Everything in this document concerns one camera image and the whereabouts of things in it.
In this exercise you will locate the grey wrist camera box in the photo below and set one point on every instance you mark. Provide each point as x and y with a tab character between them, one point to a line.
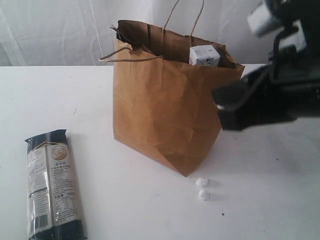
262	21

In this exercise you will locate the brown paper bag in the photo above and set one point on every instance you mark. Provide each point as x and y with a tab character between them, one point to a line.
163	106

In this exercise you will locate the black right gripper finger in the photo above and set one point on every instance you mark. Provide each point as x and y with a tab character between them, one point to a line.
231	120
231	96

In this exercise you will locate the small white garlic clove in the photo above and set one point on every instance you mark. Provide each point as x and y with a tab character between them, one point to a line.
203	195

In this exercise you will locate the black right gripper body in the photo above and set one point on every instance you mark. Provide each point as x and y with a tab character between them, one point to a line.
282	95

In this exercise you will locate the dark blue pasta packet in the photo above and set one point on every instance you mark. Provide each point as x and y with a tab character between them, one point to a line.
52	204

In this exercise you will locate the small white milk carton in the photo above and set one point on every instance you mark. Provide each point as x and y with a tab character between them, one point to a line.
204	55

